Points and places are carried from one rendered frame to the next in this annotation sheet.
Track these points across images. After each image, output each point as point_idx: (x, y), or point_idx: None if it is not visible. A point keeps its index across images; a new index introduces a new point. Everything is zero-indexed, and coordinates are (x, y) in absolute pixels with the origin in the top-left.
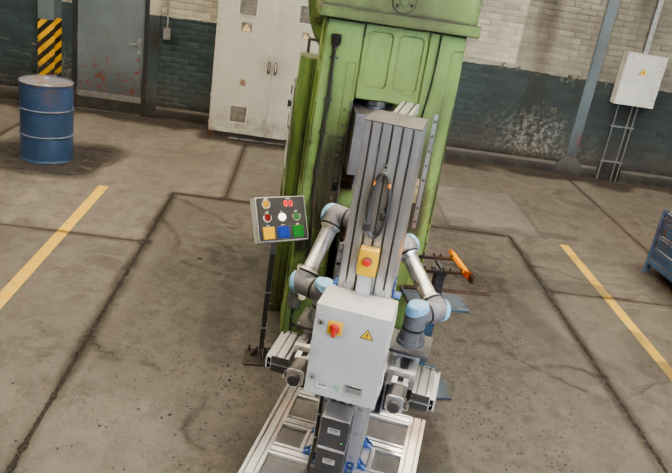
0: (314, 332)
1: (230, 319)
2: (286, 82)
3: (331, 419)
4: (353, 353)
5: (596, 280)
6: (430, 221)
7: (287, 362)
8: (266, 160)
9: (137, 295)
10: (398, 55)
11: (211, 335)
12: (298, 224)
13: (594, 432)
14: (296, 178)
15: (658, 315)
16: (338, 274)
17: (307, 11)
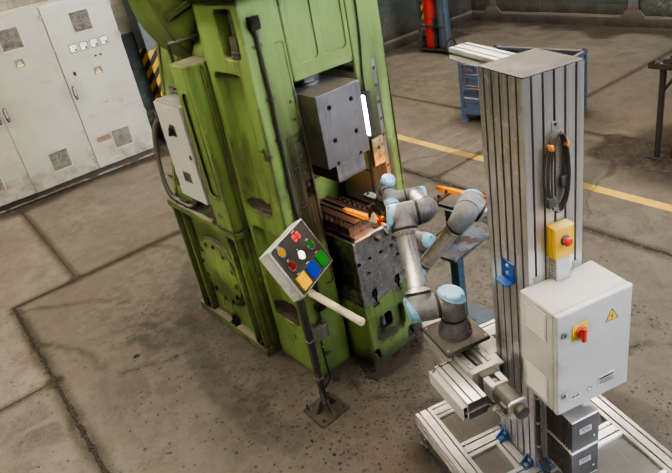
0: (559, 350)
1: (250, 393)
2: (27, 123)
3: (581, 420)
4: (601, 342)
5: (448, 148)
6: (402, 170)
7: (486, 398)
8: (63, 214)
9: (127, 445)
10: (317, 11)
11: (256, 424)
12: (317, 251)
13: (611, 265)
14: (239, 207)
15: None
16: (362, 275)
17: (6, 35)
